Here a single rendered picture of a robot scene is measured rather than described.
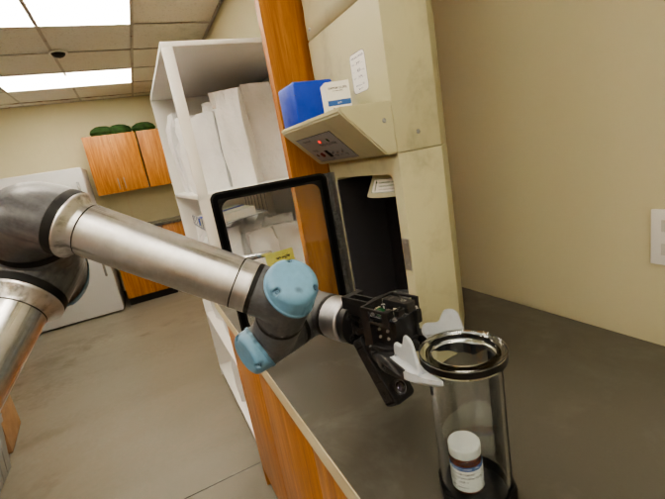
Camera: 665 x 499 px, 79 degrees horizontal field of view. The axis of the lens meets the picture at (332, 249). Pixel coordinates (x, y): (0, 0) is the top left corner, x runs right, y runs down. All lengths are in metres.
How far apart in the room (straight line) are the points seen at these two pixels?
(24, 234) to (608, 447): 0.87
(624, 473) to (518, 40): 0.92
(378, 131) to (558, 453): 0.61
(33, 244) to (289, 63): 0.76
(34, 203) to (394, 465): 0.64
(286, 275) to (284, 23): 0.78
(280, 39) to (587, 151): 0.78
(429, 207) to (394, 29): 0.35
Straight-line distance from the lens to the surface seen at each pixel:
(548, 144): 1.13
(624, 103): 1.03
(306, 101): 0.97
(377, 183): 0.95
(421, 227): 0.86
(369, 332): 0.60
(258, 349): 0.65
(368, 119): 0.79
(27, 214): 0.65
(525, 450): 0.76
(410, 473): 0.72
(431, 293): 0.91
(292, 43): 1.18
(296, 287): 0.54
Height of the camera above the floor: 1.43
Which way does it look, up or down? 13 degrees down
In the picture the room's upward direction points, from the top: 10 degrees counter-clockwise
